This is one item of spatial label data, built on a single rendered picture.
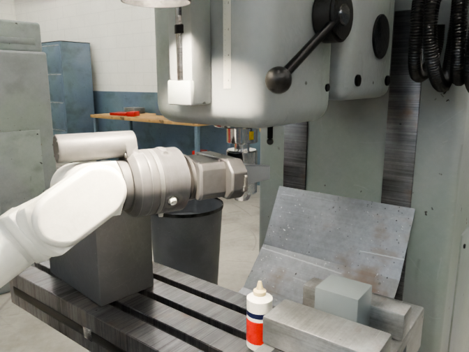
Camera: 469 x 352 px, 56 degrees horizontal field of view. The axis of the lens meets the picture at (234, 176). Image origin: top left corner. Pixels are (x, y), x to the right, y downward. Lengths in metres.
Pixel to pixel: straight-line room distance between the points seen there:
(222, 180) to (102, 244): 0.32
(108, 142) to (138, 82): 6.79
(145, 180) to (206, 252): 2.11
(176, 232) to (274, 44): 2.09
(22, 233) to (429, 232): 0.74
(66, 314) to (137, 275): 0.15
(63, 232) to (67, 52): 7.42
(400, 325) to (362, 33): 0.42
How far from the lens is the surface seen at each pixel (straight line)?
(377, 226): 0.96
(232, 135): 0.64
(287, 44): 0.56
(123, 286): 0.89
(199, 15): 0.56
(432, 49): 0.73
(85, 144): 0.55
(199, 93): 0.55
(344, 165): 0.99
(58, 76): 7.90
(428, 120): 0.92
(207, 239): 2.61
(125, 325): 0.81
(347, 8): 0.63
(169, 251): 2.62
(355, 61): 0.70
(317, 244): 1.00
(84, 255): 0.89
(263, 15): 0.54
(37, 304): 1.03
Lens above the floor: 1.37
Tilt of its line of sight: 12 degrees down
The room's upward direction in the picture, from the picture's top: straight up
